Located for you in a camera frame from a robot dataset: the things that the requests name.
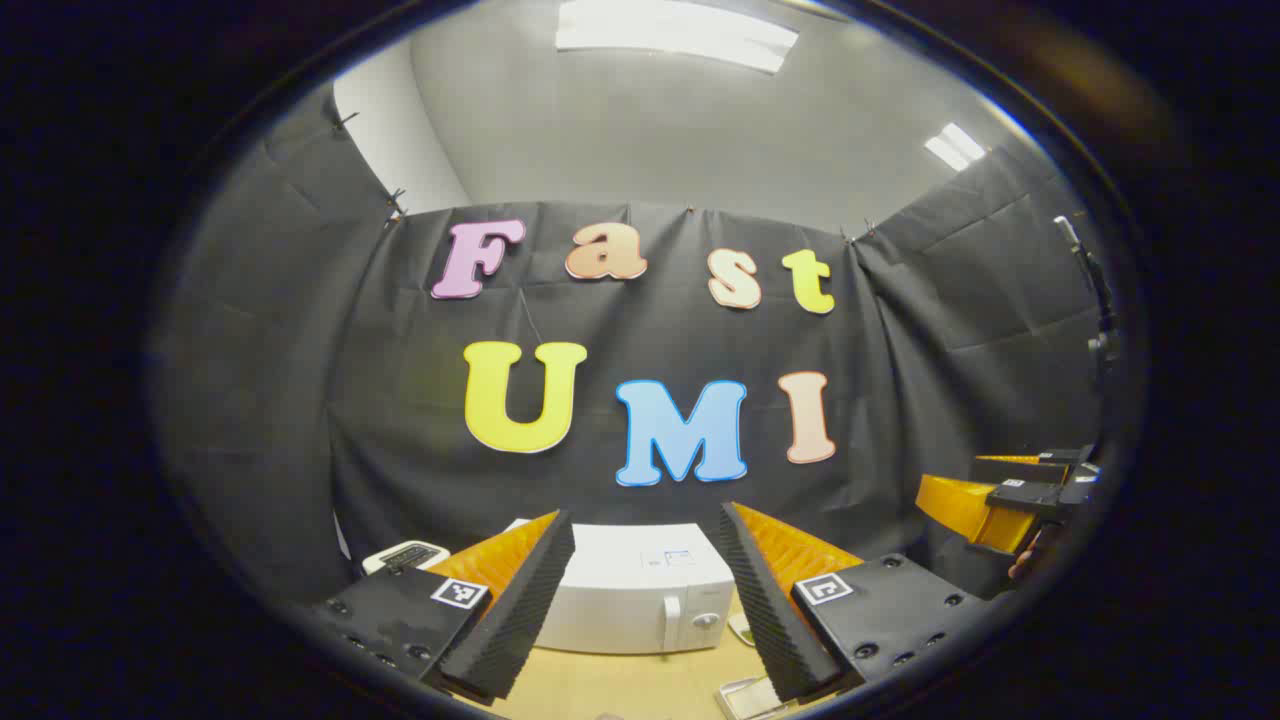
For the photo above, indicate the white microwave oven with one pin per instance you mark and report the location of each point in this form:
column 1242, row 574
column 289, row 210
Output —
column 630, row 600

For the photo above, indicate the black tripod stand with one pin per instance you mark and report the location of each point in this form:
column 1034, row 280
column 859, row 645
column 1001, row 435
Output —
column 1095, row 285

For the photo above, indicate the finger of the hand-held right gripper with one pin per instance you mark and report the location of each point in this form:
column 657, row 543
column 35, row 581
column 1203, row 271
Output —
column 1030, row 468
column 1025, row 497

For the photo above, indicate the white toaster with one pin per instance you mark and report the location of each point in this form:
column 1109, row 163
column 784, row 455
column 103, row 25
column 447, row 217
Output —
column 405, row 556

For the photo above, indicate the white rectangular tray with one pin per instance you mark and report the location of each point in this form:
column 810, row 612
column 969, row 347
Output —
column 722, row 700

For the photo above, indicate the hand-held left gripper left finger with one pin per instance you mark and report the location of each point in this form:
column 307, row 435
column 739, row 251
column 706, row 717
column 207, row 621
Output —
column 520, row 620

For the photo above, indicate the black backdrop cloth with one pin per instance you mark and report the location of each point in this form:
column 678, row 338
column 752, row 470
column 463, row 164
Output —
column 640, row 330

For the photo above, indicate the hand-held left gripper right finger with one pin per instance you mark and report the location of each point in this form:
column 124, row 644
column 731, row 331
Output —
column 765, row 620

